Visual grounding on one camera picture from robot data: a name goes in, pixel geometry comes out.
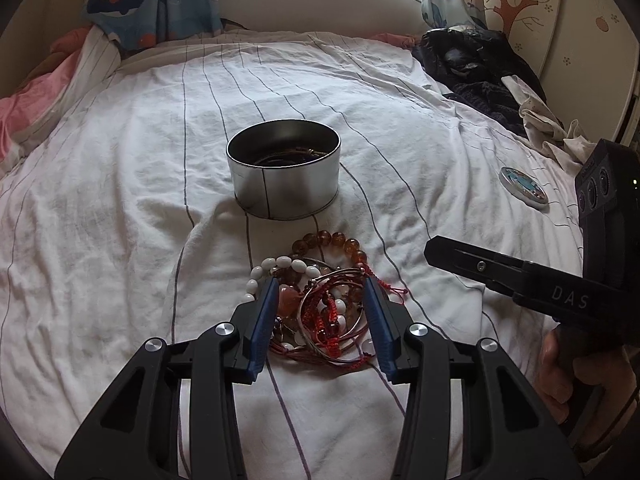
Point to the person's right hand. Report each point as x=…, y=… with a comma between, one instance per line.
x=612, y=371

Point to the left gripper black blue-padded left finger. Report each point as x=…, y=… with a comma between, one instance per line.
x=132, y=431

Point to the pink blanket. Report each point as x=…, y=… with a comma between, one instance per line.
x=41, y=87

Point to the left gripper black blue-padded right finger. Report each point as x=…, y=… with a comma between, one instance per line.
x=507, y=433

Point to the round silver metal tin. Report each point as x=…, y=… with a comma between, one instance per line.
x=285, y=169

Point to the white striped duvet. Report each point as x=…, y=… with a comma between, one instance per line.
x=119, y=222

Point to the black jacket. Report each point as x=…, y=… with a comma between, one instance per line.
x=472, y=63

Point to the round tin lid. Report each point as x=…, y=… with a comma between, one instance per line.
x=523, y=187

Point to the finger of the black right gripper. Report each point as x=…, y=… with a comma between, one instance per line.
x=500, y=273

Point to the whale print curtain left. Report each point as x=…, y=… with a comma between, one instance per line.
x=135, y=25

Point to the white wardrobe with tree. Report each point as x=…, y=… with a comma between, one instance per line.
x=583, y=52

